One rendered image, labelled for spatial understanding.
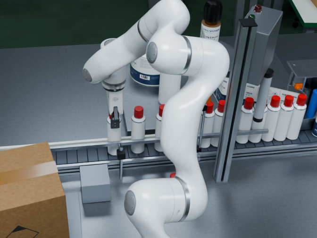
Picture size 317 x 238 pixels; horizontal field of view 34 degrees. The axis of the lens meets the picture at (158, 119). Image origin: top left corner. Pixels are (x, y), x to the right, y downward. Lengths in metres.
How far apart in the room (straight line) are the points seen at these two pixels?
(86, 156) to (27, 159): 0.39
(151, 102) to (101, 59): 0.67
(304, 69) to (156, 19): 0.83
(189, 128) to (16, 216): 0.56
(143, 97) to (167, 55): 1.01
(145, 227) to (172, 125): 0.27
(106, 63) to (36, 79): 0.91
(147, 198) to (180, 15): 0.47
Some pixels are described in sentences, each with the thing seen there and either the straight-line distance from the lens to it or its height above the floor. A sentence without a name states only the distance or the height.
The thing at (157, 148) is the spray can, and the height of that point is 0.90.
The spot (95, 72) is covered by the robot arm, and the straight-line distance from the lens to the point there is 1.63.
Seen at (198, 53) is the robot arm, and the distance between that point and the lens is 1.30.
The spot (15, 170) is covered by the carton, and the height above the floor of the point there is 1.12.
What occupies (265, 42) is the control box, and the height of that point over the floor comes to 1.45.
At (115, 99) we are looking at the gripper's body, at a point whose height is 1.17.
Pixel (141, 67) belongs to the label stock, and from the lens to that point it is 2.28.
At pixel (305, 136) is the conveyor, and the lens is 2.19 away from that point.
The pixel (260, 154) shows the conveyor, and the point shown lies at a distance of 2.10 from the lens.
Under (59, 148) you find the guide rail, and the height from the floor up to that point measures 0.96.
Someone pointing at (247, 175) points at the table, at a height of 0.83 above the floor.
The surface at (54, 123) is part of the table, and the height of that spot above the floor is 0.83.
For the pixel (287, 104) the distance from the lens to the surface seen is 2.03.
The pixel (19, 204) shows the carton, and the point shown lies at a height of 1.12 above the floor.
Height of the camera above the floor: 2.26
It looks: 40 degrees down
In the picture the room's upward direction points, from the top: 4 degrees clockwise
